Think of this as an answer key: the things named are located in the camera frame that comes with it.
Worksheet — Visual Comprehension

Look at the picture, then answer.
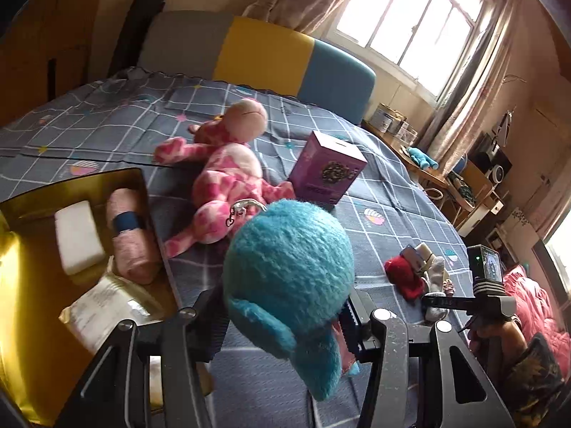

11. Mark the wooden chair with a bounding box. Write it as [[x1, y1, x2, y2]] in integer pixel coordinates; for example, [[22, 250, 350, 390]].
[[446, 160, 505, 228]]

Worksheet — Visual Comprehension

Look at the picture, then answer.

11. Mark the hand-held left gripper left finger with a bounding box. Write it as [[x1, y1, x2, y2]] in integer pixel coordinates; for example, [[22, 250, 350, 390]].
[[54, 290, 233, 428]]

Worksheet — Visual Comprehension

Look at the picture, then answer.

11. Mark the gold storage box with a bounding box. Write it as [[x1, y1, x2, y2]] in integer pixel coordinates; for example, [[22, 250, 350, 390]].
[[0, 167, 215, 428]]

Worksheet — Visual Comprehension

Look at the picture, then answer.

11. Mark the red cloth item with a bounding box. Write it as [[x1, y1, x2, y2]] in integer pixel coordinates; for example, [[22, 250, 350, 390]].
[[384, 256, 426, 300]]

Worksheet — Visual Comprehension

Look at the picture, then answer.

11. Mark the pink quilt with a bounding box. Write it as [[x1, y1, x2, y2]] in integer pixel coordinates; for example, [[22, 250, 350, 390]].
[[504, 263, 571, 366]]

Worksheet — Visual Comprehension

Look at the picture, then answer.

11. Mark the person's right hand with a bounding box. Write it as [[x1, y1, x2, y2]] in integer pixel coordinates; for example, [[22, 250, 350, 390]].
[[464, 316, 527, 366]]

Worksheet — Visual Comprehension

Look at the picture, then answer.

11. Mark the wooden desk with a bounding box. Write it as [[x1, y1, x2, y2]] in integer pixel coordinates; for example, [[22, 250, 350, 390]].
[[363, 118, 447, 188]]

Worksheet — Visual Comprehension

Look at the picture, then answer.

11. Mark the window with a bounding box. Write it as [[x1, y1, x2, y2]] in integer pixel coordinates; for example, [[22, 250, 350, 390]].
[[325, 0, 485, 103]]

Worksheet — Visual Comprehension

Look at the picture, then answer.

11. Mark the pink spotted plush toy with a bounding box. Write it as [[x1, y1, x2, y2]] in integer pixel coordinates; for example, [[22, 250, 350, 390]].
[[154, 98, 297, 259]]

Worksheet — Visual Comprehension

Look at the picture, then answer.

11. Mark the black upright roll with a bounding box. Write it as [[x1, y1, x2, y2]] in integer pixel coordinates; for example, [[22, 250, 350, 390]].
[[109, 0, 166, 78]]

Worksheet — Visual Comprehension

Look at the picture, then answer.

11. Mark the white sponge block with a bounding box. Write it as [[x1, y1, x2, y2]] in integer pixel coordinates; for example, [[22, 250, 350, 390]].
[[54, 200, 104, 276]]

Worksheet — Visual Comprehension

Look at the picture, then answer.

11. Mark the person's right forearm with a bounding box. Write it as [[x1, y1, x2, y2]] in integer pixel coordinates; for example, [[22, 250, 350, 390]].
[[500, 334, 565, 415]]

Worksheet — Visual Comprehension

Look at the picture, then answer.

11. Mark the black speaker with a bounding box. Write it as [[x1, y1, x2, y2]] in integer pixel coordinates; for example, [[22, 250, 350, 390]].
[[473, 136, 513, 183]]

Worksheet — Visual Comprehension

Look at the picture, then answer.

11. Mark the blue plush elephant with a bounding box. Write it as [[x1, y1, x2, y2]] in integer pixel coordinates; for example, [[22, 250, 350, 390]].
[[222, 198, 362, 402]]

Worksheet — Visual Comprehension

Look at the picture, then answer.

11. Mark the teal plush toy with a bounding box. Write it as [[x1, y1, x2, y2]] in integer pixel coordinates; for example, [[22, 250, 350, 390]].
[[405, 146, 440, 171]]

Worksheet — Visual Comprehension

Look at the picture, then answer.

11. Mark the wooden wardrobe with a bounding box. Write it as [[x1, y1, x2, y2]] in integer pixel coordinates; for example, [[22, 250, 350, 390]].
[[0, 0, 112, 126]]

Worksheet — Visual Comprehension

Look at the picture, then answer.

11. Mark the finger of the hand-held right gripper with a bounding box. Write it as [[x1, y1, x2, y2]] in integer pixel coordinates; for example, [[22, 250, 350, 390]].
[[423, 292, 474, 316]]

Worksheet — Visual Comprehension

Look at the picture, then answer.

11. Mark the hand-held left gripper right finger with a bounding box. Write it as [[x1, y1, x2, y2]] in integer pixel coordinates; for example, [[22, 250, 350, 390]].
[[337, 292, 516, 428]]

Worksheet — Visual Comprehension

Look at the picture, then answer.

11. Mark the pink towel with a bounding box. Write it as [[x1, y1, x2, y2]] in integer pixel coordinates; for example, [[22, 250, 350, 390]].
[[106, 187, 162, 285]]

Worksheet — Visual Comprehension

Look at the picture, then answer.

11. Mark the metal can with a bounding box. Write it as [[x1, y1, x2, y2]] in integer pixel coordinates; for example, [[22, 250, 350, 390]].
[[370, 103, 395, 132]]

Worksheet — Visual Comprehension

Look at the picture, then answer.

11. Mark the grey yellow blue headboard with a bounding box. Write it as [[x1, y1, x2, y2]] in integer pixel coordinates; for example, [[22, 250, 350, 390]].
[[136, 10, 377, 126]]

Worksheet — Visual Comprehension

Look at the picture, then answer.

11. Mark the purple cardboard box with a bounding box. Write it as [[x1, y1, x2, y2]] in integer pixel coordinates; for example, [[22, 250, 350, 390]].
[[288, 130, 368, 206]]

